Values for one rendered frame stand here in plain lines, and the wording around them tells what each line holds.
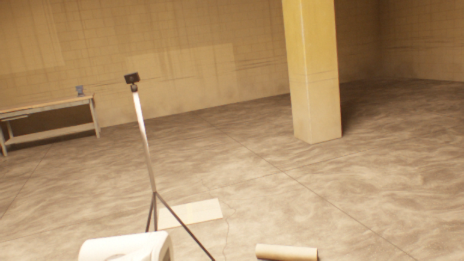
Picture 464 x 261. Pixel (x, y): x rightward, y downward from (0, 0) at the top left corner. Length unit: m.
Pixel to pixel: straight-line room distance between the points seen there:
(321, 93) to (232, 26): 4.58
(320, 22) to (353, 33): 5.87
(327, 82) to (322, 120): 0.53
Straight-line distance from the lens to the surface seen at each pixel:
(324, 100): 4.91
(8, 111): 7.60
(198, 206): 3.47
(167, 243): 0.53
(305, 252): 2.51
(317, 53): 4.80
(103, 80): 8.49
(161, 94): 8.58
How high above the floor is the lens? 1.49
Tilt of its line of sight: 14 degrees down
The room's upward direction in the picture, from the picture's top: 8 degrees counter-clockwise
